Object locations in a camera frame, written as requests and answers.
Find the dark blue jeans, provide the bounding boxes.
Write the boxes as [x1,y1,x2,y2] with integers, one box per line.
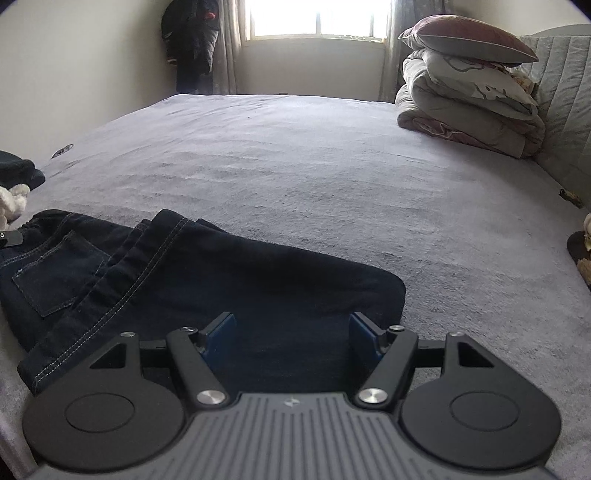
[1,210,406,393]

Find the stack of folded clothes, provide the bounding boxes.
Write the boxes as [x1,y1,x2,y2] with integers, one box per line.
[567,214,591,290]

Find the white plush garment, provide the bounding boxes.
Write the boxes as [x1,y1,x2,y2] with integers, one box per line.
[0,184,30,231]

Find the dark garment at bed edge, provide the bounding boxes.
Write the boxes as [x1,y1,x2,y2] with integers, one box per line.
[0,151,45,190]

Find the small brown object on bed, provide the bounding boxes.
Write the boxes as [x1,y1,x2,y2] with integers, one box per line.
[559,188,584,209]

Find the grey curtain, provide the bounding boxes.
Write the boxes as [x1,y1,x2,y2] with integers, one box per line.
[212,0,246,95]
[378,0,455,103]

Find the pink grey pillow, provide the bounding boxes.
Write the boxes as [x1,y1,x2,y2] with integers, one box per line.
[399,15,538,65]

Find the right grey curtain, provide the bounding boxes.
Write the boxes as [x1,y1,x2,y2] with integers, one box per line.
[378,0,455,103]

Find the window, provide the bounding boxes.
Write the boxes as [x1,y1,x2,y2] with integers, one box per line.
[243,0,396,41]

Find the grey quilted headboard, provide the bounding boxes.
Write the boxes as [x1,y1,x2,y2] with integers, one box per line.
[521,24,590,206]

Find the dark jacket hanging on wall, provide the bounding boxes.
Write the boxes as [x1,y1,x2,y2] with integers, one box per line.
[161,0,221,95]

